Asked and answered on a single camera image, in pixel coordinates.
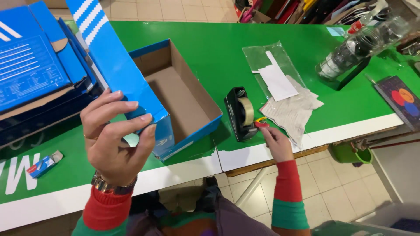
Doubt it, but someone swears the person's right hand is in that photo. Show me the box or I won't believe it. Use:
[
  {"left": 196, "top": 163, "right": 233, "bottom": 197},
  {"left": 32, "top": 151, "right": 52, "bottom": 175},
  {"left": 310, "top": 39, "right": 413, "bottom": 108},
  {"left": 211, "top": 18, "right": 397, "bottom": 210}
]
[{"left": 259, "top": 126, "right": 295, "bottom": 163}]

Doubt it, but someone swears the person's left hand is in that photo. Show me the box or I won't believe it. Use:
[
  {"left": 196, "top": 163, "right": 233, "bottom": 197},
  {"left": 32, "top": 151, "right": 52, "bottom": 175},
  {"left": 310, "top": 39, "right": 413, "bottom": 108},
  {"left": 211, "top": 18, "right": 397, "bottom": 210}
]
[{"left": 80, "top": 88, "right": 157, "bottom": 187}]

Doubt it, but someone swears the blue cardboard shoe box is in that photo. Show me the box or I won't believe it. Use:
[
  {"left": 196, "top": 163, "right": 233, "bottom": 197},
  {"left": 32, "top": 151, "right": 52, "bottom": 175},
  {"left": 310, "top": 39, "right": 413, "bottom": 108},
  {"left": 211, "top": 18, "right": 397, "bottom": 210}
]
[{"left": 66, "top": 0, "right": 223, "bottom": 162}]

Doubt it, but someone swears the black tape dispenser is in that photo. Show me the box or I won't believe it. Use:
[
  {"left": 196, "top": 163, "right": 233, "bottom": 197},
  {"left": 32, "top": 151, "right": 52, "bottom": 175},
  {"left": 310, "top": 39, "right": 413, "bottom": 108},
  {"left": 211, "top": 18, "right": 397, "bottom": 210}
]
[{"left": 224, "top": 87, "right": 260, "bottom": 142}]

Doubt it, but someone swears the crumpled printed paper sheet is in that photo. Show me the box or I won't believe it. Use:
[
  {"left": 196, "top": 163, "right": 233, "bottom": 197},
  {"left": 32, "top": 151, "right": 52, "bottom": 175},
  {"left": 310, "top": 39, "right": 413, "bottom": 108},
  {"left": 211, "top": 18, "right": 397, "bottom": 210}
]
[{"left": 259, "top": 75, "right": 325, "bottom": 149}]

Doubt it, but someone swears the white paper piece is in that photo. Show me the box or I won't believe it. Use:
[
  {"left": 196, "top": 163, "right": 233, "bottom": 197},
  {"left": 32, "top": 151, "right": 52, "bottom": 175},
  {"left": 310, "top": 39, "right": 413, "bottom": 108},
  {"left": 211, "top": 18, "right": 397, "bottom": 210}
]
[{"left": 252, "top": 50, "right": 299, "bottom": 102}]

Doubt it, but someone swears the clear plastic sleeve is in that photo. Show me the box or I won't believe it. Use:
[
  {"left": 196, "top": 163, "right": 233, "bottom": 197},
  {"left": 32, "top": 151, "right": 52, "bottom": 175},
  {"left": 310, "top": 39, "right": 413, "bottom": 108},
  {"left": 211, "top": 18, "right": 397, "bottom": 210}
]
[{"left": 242, "top": 41, "right": 307, "bottom": 100}]

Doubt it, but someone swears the green bucket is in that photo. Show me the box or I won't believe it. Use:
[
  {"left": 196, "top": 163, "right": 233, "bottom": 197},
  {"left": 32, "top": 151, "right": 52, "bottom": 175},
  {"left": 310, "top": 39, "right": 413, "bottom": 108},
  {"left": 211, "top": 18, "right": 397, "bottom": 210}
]
[{"left": 331, "top": 143, "right": 374, "bottom": 164}]

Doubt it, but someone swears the light blue paper slip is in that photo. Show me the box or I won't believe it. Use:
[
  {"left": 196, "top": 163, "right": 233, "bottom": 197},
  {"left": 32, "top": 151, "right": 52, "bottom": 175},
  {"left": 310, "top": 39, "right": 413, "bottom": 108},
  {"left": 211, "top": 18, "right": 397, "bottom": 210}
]
[{"left": 326, "top": 26, "right": 346, "bottom": 37}]

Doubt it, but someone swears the clear plastic jar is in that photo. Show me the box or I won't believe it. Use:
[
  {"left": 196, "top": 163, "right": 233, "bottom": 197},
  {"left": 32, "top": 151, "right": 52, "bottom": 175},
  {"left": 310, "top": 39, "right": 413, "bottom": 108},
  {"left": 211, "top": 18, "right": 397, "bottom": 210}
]
[{"left": 315, "top": 16, "right": 411, "bottom": 82}]

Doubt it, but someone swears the heap of coloured stationery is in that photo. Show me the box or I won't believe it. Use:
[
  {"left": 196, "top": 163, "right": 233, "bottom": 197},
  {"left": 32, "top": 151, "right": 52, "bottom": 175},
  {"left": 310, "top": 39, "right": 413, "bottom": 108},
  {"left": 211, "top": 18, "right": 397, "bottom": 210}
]
[{"left": 234, "top": 0, "right": 391, "bottom": 25}]

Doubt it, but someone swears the spiral notebook with coloured circles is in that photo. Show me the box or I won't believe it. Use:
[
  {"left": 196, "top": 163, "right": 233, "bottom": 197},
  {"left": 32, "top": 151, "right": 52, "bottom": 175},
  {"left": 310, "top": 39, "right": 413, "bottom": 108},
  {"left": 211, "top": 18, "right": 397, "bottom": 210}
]
[{"left": 374, "top": 76, "right": 420, "bottom": 132}]

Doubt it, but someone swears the gold wrist watch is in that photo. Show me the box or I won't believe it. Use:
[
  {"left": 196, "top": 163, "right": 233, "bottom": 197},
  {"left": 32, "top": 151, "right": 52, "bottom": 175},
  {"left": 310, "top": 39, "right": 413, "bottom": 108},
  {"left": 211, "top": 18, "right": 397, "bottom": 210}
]
[{"left": 91, "top": 170, "right": 138, "bottom": 196}]

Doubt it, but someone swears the small blue staples box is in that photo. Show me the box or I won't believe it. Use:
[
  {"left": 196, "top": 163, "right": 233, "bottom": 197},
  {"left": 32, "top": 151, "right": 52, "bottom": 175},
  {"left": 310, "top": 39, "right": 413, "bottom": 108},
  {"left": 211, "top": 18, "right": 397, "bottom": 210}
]
[{"left": 26, "top": 150, "right": 64, "bottom": 179}]

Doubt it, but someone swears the dark blue cardboard box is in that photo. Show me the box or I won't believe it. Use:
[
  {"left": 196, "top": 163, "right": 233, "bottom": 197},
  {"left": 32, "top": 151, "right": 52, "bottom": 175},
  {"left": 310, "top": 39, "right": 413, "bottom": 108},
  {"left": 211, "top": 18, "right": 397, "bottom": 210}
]
[{"left": 0, "top": 77, "right": 104, "bottom": 151}]

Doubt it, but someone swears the blue shoe box lid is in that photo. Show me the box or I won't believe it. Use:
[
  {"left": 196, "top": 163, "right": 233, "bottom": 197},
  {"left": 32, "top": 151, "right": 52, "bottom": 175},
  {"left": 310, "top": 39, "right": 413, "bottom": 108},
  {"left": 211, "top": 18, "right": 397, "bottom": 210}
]
[{"left": 0, "top": 1, "right": 99, "bottom": 113}]

